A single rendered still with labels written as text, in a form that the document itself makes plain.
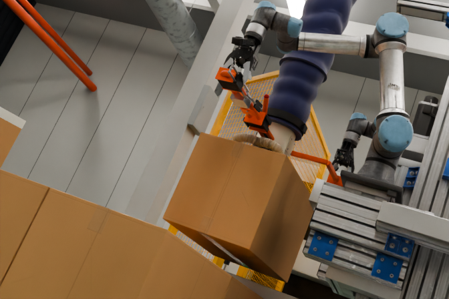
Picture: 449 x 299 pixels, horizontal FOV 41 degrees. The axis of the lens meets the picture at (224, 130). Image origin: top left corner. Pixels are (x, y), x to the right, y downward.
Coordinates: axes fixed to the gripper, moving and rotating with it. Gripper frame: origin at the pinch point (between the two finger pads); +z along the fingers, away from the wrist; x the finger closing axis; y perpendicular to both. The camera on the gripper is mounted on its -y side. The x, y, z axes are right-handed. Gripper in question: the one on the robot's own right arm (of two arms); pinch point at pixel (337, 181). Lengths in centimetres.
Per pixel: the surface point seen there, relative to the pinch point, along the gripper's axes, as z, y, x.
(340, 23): -66, 33, -15
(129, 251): 74, 136, -8
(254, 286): 61, 11, -17
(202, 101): -45, -51, -118
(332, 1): -74, 39, -20
